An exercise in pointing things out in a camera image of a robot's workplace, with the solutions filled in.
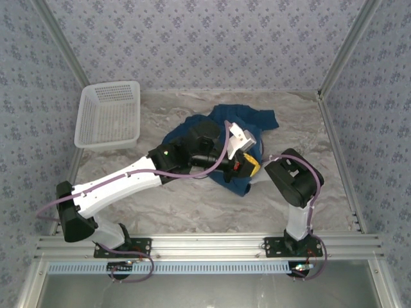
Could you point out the blue t-shirt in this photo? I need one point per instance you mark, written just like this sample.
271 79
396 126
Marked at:
253 117

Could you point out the aluminium frame post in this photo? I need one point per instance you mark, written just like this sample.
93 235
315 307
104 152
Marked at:
61 41
350 45

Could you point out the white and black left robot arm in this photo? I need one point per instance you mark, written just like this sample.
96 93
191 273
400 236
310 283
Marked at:
109 189

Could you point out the small black controller board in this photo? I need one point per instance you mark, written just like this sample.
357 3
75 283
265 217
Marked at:
300 271
119 269

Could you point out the aluminium frame leg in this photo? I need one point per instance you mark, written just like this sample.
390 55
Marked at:
387 288
30 288

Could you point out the grey metal panel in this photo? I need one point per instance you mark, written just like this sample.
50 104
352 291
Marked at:
205 292

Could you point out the white perforated plastic basket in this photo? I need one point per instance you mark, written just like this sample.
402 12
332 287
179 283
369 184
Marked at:
109 118

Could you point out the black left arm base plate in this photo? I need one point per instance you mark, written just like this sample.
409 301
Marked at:
141 245

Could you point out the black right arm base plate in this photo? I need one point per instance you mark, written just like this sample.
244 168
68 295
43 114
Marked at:
273 247

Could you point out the aluminium mounting rail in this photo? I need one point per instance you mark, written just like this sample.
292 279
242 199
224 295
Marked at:
205 247

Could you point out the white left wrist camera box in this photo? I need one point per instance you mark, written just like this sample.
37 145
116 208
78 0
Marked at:
239 141

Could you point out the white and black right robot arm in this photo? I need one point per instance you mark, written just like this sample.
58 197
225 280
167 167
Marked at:
298 221

